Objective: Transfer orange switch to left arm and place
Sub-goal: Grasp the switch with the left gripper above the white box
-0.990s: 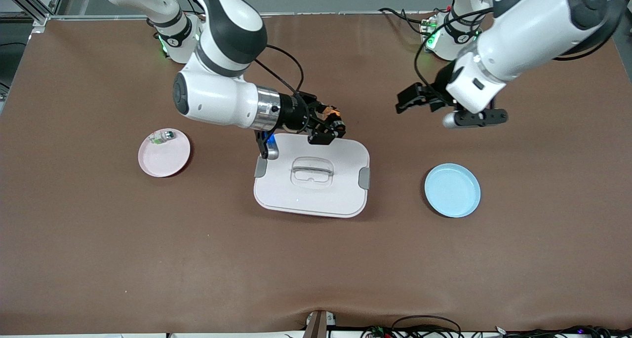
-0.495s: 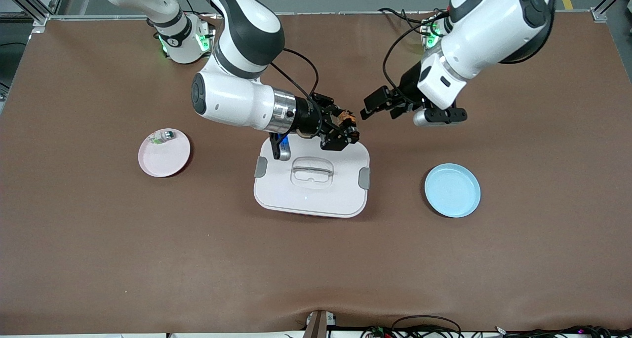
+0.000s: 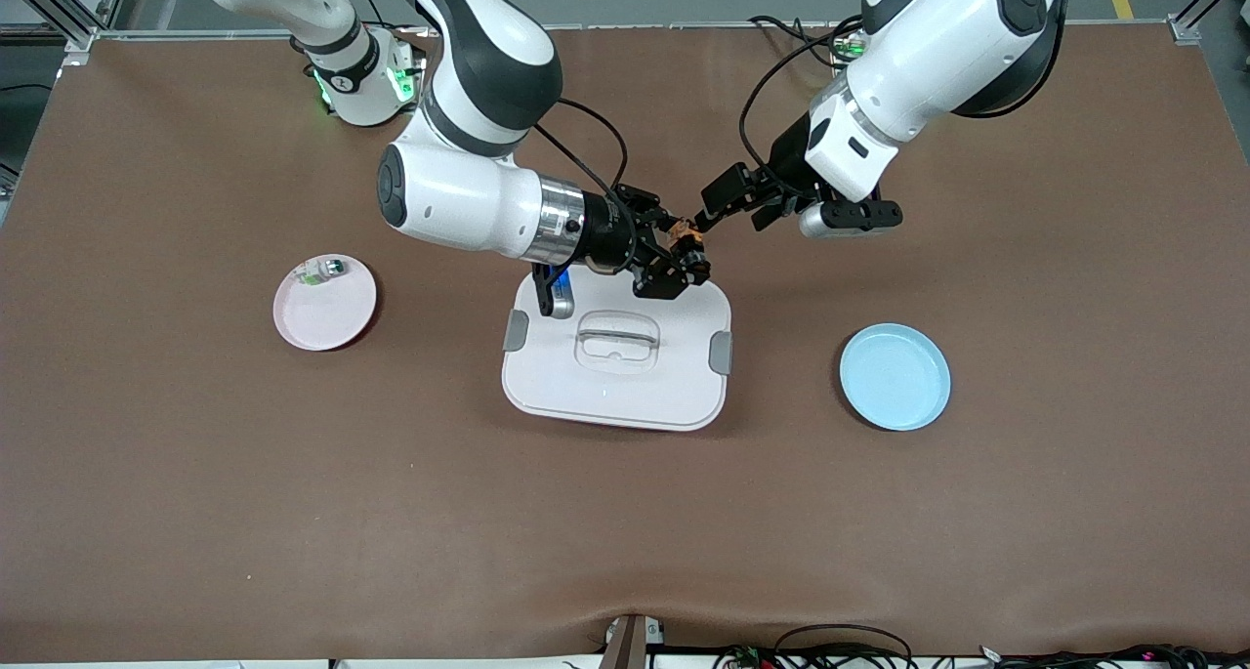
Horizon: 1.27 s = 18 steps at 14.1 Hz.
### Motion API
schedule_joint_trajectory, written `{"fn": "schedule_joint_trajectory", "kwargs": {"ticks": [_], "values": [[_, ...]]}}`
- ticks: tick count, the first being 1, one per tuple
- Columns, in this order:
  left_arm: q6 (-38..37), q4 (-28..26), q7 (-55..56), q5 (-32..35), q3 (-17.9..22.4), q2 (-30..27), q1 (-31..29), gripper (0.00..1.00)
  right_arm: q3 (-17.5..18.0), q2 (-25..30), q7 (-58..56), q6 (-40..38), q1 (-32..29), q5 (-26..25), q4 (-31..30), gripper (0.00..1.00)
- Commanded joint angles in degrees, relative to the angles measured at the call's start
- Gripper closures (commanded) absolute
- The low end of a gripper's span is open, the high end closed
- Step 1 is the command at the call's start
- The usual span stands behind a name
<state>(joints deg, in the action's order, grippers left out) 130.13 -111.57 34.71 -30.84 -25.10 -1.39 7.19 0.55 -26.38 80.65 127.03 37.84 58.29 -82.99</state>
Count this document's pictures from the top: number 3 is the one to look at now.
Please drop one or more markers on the green push-button switch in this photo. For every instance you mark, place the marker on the green push-button switch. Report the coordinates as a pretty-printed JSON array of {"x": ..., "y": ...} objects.
[{"x": 320, "y": 272}]

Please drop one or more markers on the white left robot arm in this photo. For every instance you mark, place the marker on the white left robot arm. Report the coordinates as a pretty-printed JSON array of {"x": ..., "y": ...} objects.
[{"x": 937, "y": 54}]

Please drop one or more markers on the metal table edge bracket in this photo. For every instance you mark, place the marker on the metal table edge bracket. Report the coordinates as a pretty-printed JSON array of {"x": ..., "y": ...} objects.
[{"x": 630, "y": 645}]

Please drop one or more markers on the white lidded storage box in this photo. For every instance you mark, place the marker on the white lidded storage box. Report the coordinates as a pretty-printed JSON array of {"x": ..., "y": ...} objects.
[{"x": 615, "y": 396}]

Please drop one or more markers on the orange push-button switch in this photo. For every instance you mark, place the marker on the orange push-button switch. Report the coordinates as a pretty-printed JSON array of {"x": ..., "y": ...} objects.
[{"x": 686, "y": 231}]

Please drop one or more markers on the grey box latch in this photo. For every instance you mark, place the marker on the grey box latch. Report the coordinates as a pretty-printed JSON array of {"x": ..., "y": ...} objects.
[
  {"x": 721, "y": 353},
  {"x": 516, "y": 330}
]

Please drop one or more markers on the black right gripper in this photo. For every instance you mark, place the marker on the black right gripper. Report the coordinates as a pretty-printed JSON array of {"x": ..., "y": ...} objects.
[{"x": 607, "y": 237}]

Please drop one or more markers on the pink round plate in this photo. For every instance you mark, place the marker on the pink round plate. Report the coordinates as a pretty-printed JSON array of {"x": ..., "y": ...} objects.
[{"x": 327, "y": 317}]

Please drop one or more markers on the light blue round plate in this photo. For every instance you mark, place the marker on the light blue round plate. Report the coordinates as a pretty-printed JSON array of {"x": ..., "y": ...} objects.
[{"x": 894, "y": 376}]

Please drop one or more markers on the aluminium frame profile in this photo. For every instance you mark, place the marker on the aluminium frame profile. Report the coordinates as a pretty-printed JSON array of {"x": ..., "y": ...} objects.
[
  {"x": 1184, "y": 29},
  {"x": 80, "y": 40}
]

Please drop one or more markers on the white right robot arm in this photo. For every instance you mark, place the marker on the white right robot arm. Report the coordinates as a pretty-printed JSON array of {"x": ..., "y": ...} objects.
[{"x": 459, "y": 200}]

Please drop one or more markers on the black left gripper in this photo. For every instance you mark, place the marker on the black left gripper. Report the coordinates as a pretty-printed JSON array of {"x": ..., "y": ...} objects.
[{"x": 784, "y": 166}]

